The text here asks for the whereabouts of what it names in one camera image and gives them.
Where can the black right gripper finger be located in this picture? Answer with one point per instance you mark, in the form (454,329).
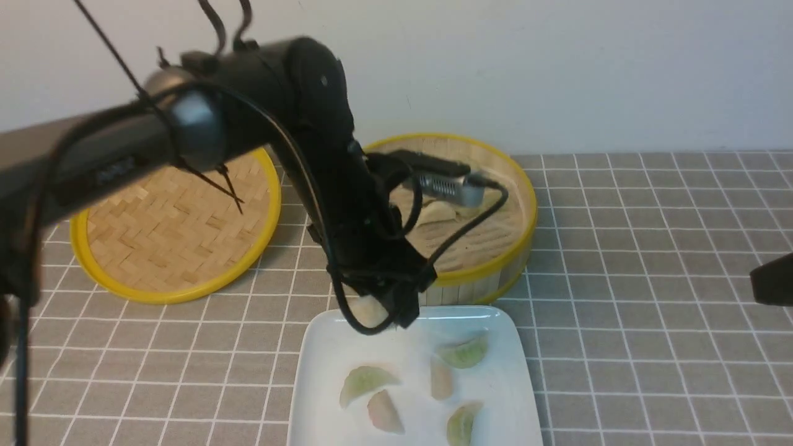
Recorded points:
(772,283)

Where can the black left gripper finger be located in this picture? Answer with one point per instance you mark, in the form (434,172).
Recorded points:
(400,299)

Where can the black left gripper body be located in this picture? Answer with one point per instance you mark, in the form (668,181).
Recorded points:
(367,253)

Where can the white dumpling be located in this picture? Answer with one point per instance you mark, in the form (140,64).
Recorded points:
(367,311)
(436,212)

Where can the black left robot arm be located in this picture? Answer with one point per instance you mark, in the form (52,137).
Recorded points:
(207,111)

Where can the green dumpling on plate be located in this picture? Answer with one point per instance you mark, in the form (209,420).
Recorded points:
(365,379)
(466,354)
(460,424)

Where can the pink dumpling on plate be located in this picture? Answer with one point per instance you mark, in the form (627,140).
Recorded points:
(383,413)
(442,380)

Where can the white square plate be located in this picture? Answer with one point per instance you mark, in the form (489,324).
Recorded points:
(501,382)

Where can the white dumpling in steamer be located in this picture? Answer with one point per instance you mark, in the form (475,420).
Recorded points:
(436,212)

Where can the bamboo steamer basket yellow rim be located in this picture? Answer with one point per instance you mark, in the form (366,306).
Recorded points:
(488,260)

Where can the grey checkered tablecloth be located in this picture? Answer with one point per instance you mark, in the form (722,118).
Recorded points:
(635,312)

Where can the woven bamboo steamer lid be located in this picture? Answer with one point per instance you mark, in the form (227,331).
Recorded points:
(172,238)

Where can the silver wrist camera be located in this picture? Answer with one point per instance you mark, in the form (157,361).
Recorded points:
(453,181)

